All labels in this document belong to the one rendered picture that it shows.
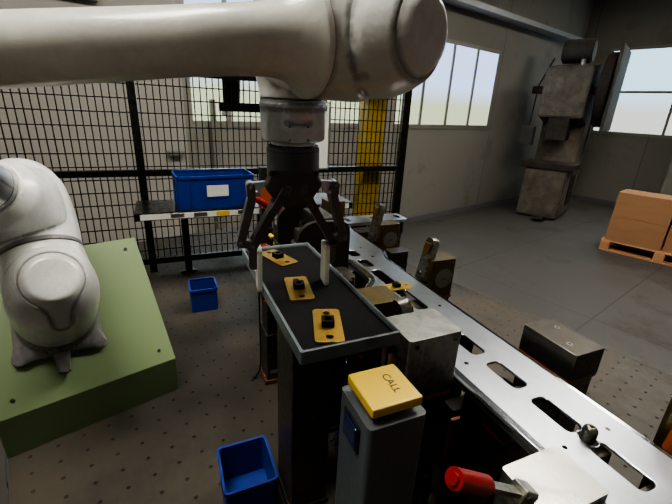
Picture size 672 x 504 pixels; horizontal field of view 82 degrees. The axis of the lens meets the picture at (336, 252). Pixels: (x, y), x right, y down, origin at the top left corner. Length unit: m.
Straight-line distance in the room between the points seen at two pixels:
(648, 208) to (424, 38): 5.09
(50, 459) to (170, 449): 0.24
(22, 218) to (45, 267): 0.11
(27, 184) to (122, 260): 0.35
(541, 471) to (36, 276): 0.85
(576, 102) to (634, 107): 2.13
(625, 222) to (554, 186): 1.41
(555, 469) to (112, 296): 1.01
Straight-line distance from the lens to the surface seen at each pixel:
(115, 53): 0.39
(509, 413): 0.71
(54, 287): 0.89
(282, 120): 0.53
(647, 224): 5.42
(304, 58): 0.37
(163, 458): 1.03
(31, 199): 0.95
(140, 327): 1.15
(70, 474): 1.08
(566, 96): 6.52
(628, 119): 8.49
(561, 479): 0.56
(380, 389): 0.44
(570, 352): 0.86
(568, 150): 6.93
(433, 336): 0.63
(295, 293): 0.61
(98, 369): 1.12
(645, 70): 8.51
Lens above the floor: 1.44
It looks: 21 degrees down
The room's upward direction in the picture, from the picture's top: 3 degrees clockwise
